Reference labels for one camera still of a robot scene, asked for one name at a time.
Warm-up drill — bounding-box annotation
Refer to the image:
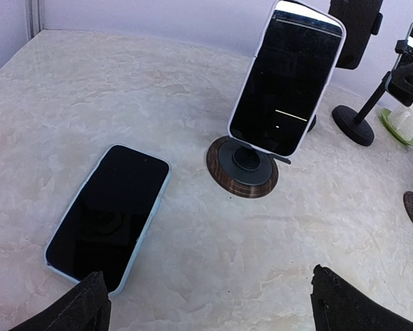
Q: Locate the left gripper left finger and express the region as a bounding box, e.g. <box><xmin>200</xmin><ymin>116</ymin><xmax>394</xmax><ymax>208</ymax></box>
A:
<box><xmin>13</xmin><ymin>272</ymin><xmax>111</xmax><ymax>330</ymax></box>

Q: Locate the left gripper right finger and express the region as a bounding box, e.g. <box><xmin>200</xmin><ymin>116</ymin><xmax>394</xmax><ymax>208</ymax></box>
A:
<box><xmin>311</xmin><ymin>265</ymin><xmax>413</xmax><ymax>330</ymax></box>

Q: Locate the teal phone black screen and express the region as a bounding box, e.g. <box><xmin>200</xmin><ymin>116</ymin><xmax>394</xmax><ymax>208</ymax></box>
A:
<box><xmin>385</xmin><ymin>23</ymin><xmax>413</xmax><ymax>107</ymax></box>

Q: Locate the black pole phone stand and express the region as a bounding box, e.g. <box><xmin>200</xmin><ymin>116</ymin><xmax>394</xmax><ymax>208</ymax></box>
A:
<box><xmin>332</xmin><ymin>71</ymin><xmax>391</xmax><ymax>147</ymax></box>
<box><xmin>305</xmin><ymin>0</ymin><xmax>385</xmax><ymax>134</ymax></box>

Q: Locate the blue phone black screen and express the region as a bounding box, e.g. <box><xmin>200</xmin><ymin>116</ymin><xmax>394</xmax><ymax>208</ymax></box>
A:
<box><xmin>328</xmin><ymin>0</ymin><xmax>383</xmax><ymax>70</ymax></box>

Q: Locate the cream ceramic mug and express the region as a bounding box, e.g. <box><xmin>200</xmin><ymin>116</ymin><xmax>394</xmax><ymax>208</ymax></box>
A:
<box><xmin>388</xmin><ymin>105</ymin><xmax>413</xmax><ymax>140</ymax></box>

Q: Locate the green saucer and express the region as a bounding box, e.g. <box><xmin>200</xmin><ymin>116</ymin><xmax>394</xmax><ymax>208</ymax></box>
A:
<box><xmin>381</xmin><ymin>108</ymin><xmax>413</xmax><ymax>147</ymax></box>

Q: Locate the left aluminium frame post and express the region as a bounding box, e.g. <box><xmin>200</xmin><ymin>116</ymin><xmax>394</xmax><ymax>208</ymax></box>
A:
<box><xmin>25</xmin><ymin>0</ymin><xmax>43</xmax><ymax>41</ymax></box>

